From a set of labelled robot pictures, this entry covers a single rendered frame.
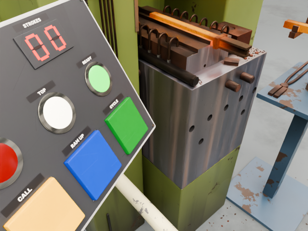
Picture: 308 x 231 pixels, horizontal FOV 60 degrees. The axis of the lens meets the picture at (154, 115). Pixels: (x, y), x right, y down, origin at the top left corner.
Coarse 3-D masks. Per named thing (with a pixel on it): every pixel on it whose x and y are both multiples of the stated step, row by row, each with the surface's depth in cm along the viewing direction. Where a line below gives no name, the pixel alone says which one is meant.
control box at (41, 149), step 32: (64, 0) 41; (0, 32) 32; (32, 32) 35; (64, 32) 40; (96, 32) 45; (0, 64) 32; (32, 64) 35; (64, 64) 39; (96, 64) 44; (0, 96) 31; (32, 96) 34; (64, 96) 38; (96, 96) 43; (128, 96) 49; (0, 128) 30; (32, 128) 33; (64, 128) 37; (96, 128) 42; (32, 160) 33; (64, 160) 36; (128, 160) 46; (0, 192) 29; (32, 192) 32; (0, 224) 29
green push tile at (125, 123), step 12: (120, 108) 46; (132, 108) 48; (108, 120) 43; (120, 120) 45; (132, 120) 48; (120, 132) 45; (132, 132) 47; (144, 132) 50; (120, 144) 45; (132, 144) 46
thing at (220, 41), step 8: (152, 16) 96; (160, 16) 93; (168, 16) 93; (176, 24) 88; (184, 24) 87; (192, 32) 84; (200, 32) 82; (208, 32) 82; (216, 40) 77; (224, 40) 76; (232, 40) 76; (216, 48) 78; (224, 48) 77; (232, 48) 76; (240, 48) 73; (248, 48) 72; (240, 56) 74
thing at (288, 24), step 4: (288, 20) 95; (292, 20) 95; (284, 24) 95; (288, 24) 94; (292, 24) 93; (296, 24) 92; (300, 24) 91; (304, 24) 91; (288, 28) 94; (300, 28) 91; (304, 28) 90; (304, 32) 91
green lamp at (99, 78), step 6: (96, 66) 43; (90, 72) 42; (96, 72) 43; (102, 72) 44; (90, 78) 42; (96, 78) 43; (102, 78) 44; (108, 78) 45; (96, 84) 43; (102, 84) 44; (108, 84) 45; (102, 90) 44
